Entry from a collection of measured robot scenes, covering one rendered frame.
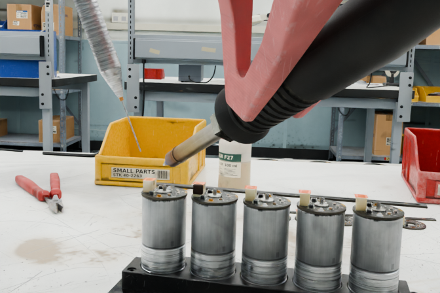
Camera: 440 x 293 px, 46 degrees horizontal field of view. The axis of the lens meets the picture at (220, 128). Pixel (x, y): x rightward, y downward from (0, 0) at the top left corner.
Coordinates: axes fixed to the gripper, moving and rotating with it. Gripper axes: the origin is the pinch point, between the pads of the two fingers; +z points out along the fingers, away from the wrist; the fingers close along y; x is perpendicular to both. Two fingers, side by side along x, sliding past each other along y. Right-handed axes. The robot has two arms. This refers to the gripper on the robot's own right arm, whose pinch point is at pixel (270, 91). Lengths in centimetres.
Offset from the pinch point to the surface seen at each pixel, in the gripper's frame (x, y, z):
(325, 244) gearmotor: 0.9, -6.1, 8.3
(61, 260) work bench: -10.9, 2.4, 19.2
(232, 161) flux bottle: -20.4, -17.3, 20.5
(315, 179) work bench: -19.4, -29.3, 23.6
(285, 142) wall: -269, -290, 216
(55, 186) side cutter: -25.7, -1.8, 25.6
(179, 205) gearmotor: -4.9, -1.1, 9.9
